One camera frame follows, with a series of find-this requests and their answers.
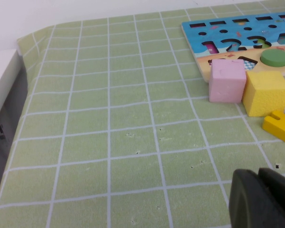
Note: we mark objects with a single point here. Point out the yellow foam cube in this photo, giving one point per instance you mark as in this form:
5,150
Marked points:
263,95

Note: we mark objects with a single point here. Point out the pink foam cube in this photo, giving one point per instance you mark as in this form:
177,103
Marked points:
225,80

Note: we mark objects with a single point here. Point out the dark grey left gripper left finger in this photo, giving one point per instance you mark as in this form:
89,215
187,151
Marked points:
247,204

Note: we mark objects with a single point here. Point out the green checked tablecloth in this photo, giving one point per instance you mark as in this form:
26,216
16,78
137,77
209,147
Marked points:
109,118

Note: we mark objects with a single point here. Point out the yellow H-shaped piece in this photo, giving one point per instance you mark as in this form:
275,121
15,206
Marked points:
275,126

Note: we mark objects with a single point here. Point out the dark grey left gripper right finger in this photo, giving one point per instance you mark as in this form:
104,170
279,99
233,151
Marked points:
280,190

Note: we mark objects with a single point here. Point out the green circle piece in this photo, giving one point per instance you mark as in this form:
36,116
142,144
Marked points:
274,57

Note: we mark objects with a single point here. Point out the white grey side cabinet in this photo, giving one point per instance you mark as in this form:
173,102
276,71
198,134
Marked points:
2,71

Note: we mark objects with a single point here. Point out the wooden number shape puzzle board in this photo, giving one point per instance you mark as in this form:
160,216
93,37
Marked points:
197,40

